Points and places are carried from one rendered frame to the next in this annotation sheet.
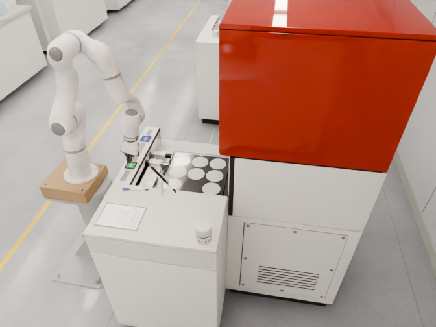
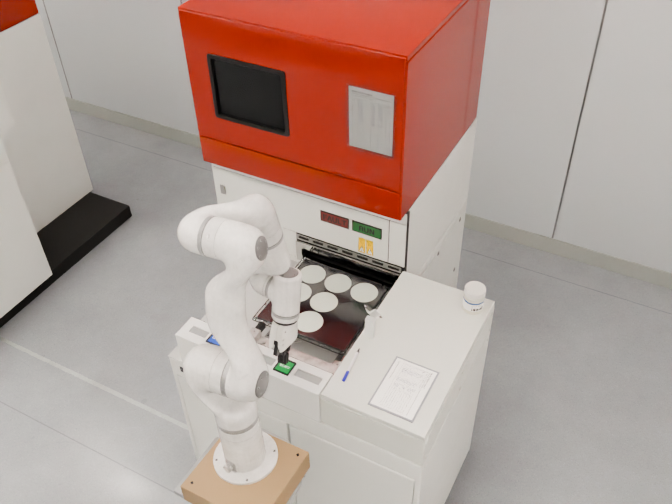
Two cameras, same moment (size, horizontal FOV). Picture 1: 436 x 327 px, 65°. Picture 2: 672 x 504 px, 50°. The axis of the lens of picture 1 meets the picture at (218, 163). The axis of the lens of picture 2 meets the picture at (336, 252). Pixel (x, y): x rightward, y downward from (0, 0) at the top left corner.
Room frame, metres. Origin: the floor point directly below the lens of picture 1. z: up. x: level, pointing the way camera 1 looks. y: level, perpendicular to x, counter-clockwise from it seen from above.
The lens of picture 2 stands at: (0.82, 1.83, 2.74)
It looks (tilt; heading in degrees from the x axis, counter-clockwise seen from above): 41 degrees down; 290
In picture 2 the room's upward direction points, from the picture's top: 2 degrees counter-clockwise
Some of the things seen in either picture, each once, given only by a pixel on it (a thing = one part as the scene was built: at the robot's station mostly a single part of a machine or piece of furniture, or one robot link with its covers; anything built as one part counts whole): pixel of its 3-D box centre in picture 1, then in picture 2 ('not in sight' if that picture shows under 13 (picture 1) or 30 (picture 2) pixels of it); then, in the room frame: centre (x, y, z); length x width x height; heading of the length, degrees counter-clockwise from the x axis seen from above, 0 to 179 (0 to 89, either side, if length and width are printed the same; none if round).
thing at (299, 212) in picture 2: (239, 141); (306, 225); (1.63, -0.13, 1.02); 0.82 x 0.03 x 0.40; 170
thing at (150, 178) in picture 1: (152, 174); (290, 360); (1.51, 0.39, 0.87); 0.36 x 0.08 x 0.03; 170
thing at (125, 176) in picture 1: (140, 161); (253, 367); (1.60, 0.47, 0.89); 0.55 x 0.09 x 0.14; 170
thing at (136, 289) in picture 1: (181, 236); (333, 414); (1.42, 0.24, 0.41); 0.97 x 0.64 x 0.82; 170
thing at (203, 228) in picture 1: (203, 232); (473, 298); (0.96, 0.06, 1.01); 0.07 x 0.07 x 0.10
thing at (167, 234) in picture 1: (160, 223); (412, 359); (1.11, 0.29, 0.89); 0.62 x 0.35 x 0.14; 80
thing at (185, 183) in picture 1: (196, 174); (323, 302); (1.48, 0.13, 0.90); 0.34 x 0.34 x 0.01; 80
